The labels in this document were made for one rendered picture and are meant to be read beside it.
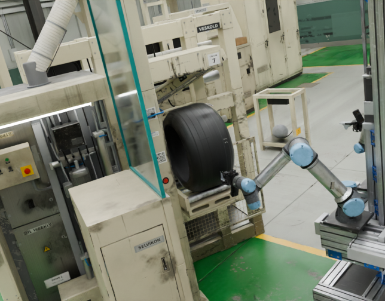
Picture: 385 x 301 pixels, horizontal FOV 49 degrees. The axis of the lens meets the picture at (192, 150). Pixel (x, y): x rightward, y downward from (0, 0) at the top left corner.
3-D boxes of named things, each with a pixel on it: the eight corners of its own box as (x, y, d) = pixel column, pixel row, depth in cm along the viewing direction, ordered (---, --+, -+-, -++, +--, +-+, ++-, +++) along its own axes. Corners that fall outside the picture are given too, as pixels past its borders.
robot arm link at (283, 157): (296, 127, 245) (240, 184, 262) (298, 133, 235) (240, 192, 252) (311, 140, 247) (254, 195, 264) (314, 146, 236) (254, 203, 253)
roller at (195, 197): (184, 202, 279) (187, 205, 275) (183, 196, 277) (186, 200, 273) (230, 184, 291) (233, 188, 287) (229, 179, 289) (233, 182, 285)
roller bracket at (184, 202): (187, 212, 272) (184, 198, 268) (165, 193, 307) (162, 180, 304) (192, 210, 273) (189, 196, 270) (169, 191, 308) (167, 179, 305)
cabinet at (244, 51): (232, 123, 745) (220, 52, 705) (207, 122, 785) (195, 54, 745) (260, 108, 805) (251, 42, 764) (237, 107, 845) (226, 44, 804)
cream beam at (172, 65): (144, 86, 280) (139, 64, 275) (133, 83, 302) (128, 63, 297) (224, 65, 300) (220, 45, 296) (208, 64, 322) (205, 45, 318)
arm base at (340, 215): (366, 213, 255) (364, 199, 252) (355, 225, 245) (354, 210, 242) (342, 208, 265) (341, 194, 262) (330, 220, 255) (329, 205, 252)
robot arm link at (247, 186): (248, 196, 237) (242, 183, 234) (238, 192, 247) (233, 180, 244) (259, 189, 239) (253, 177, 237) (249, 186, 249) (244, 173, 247)
